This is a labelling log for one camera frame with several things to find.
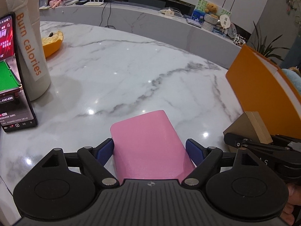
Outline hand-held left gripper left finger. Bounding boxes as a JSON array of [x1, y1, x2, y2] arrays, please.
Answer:
[[30, 138, 120, 189]]

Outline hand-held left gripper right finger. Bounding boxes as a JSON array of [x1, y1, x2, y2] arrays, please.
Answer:
[[182, 138, 271, 189]]

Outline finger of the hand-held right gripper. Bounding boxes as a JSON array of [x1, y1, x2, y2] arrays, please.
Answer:
[[223, 132, 294, 155]]

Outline small brown cardboard box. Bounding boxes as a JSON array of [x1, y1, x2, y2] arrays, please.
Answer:
[[223, 111, 273, 152]]

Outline pink wallet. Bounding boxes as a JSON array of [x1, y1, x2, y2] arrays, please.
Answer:
[[110, 110, 196, 186]]

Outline large orange box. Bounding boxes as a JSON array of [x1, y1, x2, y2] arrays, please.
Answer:
[[226, 44, 301, 139]]

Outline person's right hand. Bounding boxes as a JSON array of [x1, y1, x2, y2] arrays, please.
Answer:
[[281, 184, 301, 226]]

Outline light blue cushion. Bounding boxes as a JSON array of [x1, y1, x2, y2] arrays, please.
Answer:
[[281, 68, 301, 80]]

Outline black white checkered object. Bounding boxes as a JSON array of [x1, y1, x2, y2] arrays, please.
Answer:
[[233, 35, 246, 46]]

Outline green long-leaf potted plant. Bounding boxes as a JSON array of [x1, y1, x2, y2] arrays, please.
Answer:
[[249, 21, 290, 62]]

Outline decorative plate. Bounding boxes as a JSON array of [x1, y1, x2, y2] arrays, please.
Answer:
[[227, 22, 238, 38]]

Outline black smartphone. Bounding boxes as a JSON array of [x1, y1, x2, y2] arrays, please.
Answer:
[[0, 12, 38, 133]]

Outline round white hand fan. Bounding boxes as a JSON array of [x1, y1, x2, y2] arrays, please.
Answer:
[[219, 14, 232, 34]]

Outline orange peel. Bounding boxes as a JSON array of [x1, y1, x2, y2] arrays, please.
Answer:
[[42, 31, 64, 58]]

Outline stacked woven baskets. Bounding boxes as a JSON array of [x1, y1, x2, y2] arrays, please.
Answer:
[[202, 13, 219, 31]]

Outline painted flower picture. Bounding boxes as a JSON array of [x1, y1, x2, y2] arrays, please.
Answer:
[[190, 0, 232, 27]]

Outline brown teddy bear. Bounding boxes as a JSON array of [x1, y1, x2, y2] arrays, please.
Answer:
[[204, 2, 219, 15]]

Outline white power strip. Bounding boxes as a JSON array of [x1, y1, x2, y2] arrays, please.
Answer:
[[159, 8, 182, 17]]

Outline pink water bottle with strap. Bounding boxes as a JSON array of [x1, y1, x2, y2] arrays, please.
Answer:
[[5, 0, 52, 101]]

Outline black power cable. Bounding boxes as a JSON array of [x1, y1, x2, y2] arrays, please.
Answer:
[[99, 1, 118, 29]]

